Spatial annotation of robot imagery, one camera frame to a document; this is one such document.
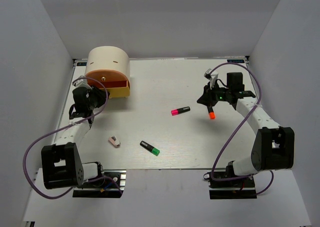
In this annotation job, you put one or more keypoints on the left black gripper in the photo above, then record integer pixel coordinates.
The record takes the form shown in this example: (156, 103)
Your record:
(101, 94)

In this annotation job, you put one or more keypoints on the green cap black highlighter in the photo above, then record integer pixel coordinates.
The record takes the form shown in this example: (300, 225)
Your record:
(150, 148)

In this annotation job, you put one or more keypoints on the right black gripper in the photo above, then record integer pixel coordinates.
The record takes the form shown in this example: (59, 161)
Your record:
(207, 98)

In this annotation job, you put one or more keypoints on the cream cylindrical desk organizer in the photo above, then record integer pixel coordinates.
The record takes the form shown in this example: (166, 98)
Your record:
(109, 67)

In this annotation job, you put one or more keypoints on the blue logo sticker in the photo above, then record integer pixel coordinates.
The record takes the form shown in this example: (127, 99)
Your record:
(238, 61)
(81, 63)

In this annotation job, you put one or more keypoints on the blue logo sticker right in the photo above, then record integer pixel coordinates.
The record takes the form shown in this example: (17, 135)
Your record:
(238, 61)

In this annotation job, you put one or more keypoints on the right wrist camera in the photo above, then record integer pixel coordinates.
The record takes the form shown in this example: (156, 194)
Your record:
(212, 76)

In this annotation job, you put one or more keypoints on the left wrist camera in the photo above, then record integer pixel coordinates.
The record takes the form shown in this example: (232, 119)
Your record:
(81, 82)

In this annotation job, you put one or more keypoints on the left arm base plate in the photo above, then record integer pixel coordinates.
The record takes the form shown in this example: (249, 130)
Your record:
(104, 188)

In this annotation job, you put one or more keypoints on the blue logo sticker left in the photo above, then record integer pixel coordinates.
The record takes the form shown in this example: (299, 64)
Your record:
(81, 63)

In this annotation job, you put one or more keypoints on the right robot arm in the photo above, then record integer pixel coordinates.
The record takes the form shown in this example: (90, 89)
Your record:
(273, 147)

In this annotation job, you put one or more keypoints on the pink cap black highlighter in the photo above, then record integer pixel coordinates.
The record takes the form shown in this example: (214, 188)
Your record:
(181, 110)

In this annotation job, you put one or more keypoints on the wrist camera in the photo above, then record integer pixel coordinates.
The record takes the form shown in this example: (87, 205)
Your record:
(81, 82)
(212, 76)

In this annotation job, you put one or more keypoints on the orange cap black highlighter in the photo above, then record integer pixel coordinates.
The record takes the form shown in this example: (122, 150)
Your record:
(211, 112)

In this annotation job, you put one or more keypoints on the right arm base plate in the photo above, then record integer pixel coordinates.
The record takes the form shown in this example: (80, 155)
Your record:
(239, 189)

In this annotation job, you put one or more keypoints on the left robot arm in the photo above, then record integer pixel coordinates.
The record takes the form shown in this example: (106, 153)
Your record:
(61, 162)

